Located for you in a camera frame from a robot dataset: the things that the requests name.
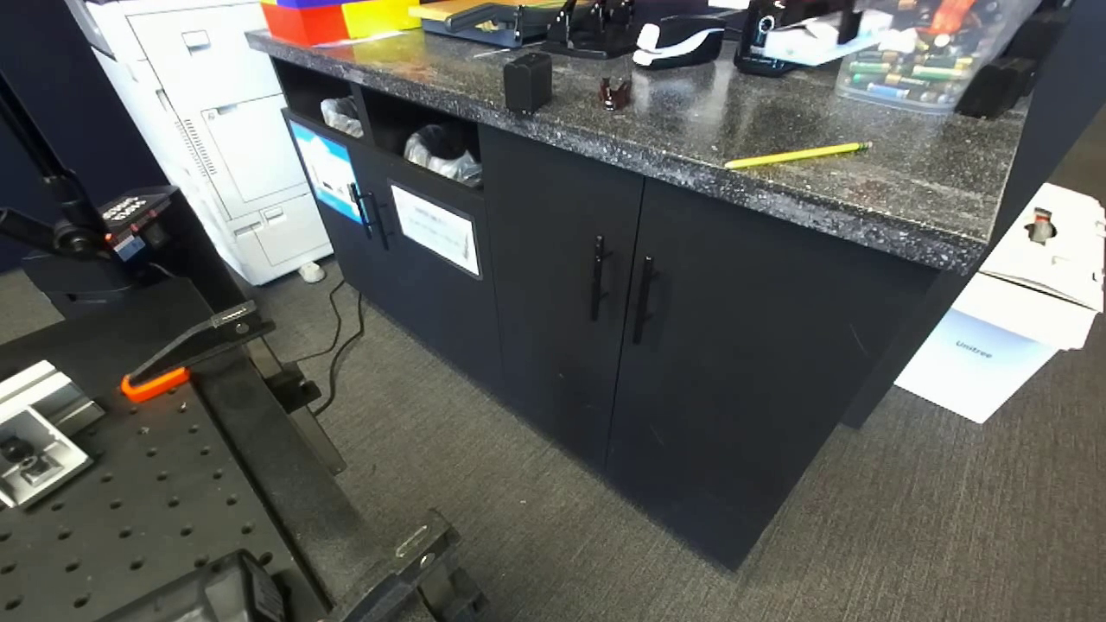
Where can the small black box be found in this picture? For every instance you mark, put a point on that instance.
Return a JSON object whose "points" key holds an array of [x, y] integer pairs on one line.
{"points": [[528, 80]]}

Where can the clear plastic parts box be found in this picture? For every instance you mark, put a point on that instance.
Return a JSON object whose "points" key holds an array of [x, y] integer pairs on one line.
{"points": [[919, 55]]}

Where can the white cardboard box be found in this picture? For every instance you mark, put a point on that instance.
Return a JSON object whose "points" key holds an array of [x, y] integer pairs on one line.
{"points": [[1015, 312]]}

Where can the black counter cabinet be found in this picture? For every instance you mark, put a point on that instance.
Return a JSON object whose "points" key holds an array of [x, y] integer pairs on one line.
{"points": [[713, 382]]}

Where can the black white item in shelf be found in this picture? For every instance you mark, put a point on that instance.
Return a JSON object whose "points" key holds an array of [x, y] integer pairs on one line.
{"points": [[445, 152]]}

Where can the small dark red object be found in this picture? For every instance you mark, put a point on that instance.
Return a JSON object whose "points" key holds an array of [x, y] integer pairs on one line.
{"points": [[615, 92]]}

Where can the blue white paper sign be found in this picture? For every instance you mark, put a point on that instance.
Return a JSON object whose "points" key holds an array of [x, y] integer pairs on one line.
{"points": [[326, 174]]}

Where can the black desk organizer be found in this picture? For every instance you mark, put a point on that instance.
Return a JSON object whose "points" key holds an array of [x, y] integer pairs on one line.
{"points": [[593, 28]]}

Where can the yellow pencil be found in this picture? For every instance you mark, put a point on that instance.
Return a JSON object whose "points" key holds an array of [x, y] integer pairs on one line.
{"points": [[796, 152]]}

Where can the dark flat book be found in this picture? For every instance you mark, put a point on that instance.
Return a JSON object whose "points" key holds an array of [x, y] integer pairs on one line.
{"points": [[484, 20]]}

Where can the yellow plastic bin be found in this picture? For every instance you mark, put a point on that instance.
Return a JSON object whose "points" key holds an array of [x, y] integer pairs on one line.
{"points": [[379, 16]]}

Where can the white appliance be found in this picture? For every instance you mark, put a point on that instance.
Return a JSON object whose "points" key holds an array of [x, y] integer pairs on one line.
{"points": [[228, 138]]}

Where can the black white tape dispenser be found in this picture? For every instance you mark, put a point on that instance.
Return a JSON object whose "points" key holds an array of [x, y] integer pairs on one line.
{"points": [[808, 38]]}

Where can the red plastic bin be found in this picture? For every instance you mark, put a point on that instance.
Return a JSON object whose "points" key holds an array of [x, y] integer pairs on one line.
{"points": [[301, 20]]}

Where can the perforated metal breadboard table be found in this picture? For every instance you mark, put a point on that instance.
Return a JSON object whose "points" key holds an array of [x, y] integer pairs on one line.
{"points": [[151, 505]]}

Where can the black rectangular block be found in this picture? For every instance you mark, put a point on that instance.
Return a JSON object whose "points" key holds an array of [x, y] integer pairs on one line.
{"points": [[997, 92]]}

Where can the silver device on breadboard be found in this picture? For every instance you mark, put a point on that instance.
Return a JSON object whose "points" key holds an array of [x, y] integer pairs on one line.
{"points": [[38, 443]]}

